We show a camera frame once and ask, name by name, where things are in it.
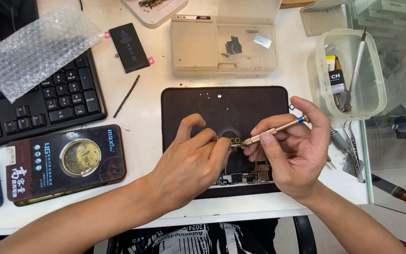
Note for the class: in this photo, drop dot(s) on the gold precision screwdriver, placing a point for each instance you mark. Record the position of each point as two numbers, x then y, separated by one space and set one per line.
287 125

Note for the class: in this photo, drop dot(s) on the silver pen-shaped tool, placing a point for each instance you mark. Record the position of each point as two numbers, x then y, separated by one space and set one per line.
357 65

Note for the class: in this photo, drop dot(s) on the clear bubble wrap bag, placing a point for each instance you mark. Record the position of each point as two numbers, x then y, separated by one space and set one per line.
37 49

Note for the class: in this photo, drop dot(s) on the small silver metal strip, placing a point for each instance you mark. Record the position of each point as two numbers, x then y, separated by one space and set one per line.
252 30

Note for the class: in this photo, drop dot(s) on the black phone battery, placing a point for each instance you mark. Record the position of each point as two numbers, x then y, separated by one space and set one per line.
129 47

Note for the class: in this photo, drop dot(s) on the dark battery box gold disc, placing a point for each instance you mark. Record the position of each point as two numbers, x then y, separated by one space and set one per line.
48 165

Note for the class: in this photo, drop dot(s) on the black and white label pack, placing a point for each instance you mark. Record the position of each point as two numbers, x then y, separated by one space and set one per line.
337 79

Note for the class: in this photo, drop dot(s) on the long silver tweezers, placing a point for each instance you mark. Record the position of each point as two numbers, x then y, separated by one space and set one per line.
355 155

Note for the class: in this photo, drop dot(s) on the thin black strip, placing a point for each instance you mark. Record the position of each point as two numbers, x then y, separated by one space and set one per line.
127 96

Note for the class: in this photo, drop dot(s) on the person's left fingers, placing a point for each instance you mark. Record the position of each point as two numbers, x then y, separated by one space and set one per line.
211 141

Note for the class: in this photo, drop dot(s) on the black metal shield part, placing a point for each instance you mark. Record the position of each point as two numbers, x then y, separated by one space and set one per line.
234 46

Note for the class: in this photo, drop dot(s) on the black computer keyboard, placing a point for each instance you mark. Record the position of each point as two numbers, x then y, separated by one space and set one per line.
58 98

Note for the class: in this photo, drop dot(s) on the person's right hand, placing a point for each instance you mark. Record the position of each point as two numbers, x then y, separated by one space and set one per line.
301 158

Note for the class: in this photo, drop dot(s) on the brown capped black tool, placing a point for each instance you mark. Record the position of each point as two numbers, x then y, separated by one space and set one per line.
393 189

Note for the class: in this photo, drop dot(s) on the black chair armrest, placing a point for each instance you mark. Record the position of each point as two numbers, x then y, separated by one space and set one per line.
305 234

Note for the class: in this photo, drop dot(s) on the clear plastic tool container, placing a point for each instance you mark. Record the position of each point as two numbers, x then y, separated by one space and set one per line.
372 81

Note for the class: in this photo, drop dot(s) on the person's printed black shirt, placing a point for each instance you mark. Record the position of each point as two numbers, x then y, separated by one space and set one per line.
196 238

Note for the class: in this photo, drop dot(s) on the black work mat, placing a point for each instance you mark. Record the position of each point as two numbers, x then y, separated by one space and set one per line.
224 105

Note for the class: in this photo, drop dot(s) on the grey flat pad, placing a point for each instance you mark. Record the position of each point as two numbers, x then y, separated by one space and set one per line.
321 23

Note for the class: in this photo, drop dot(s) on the person's left hand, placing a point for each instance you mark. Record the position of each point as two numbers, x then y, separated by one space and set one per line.
185 173

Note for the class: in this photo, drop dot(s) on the opened phone with logic board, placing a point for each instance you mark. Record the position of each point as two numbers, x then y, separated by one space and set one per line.
245 178

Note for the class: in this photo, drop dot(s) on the white tray with parts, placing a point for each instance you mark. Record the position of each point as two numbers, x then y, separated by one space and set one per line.
153 12

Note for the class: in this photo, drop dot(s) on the silver metal plate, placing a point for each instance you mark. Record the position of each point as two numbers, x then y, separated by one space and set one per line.
262 41

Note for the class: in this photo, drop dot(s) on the translucent parts organiser box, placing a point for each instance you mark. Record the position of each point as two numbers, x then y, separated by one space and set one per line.
196 49

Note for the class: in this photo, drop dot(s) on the gold tipped small tool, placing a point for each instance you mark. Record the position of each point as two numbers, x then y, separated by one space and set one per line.
330 163

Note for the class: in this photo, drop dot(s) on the glass display cabinet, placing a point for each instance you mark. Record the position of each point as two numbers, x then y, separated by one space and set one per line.
400 88

